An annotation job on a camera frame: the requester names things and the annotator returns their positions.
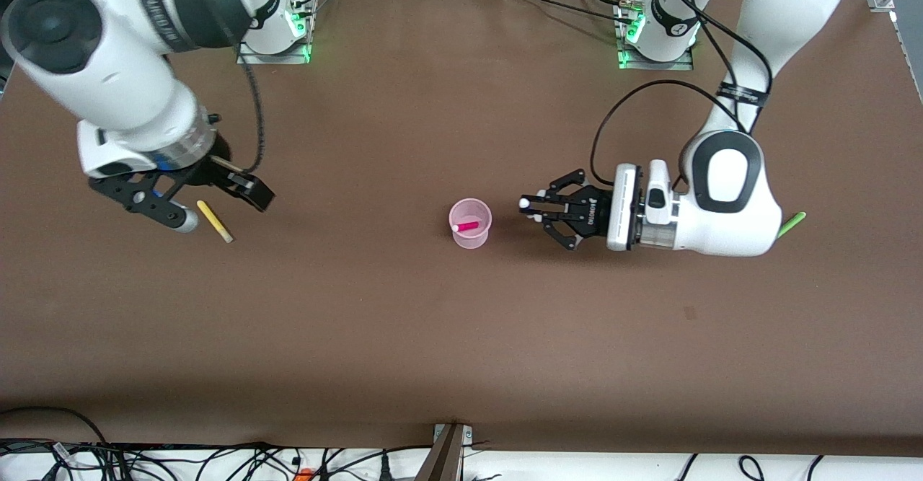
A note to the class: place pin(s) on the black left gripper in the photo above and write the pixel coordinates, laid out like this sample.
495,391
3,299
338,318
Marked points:
590,218

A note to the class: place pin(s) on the green marker pen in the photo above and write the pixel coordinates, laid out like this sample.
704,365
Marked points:
792,225

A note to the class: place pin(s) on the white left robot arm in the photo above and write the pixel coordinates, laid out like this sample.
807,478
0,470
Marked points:
728,178

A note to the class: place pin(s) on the metal table edge bracket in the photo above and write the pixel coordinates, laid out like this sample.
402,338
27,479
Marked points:
445,456

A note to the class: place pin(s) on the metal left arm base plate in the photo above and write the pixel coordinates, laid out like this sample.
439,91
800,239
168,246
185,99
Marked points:
685,65

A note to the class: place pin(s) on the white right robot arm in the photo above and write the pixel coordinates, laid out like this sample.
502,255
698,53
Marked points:
108,55

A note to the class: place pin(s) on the pink marker pen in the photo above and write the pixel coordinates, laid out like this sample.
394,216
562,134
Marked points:
469,226

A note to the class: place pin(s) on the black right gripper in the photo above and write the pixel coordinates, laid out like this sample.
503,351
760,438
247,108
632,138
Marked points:
214,171

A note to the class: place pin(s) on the yellow marker pen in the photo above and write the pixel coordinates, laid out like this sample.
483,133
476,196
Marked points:
215,221

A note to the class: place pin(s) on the pink cup pen holder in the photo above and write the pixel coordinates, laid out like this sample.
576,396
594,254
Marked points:
470,239

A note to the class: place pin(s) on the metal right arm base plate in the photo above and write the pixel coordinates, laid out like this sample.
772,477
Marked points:
288,58

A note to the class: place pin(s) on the purple marker pen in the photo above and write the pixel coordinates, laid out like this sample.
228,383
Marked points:
525,203

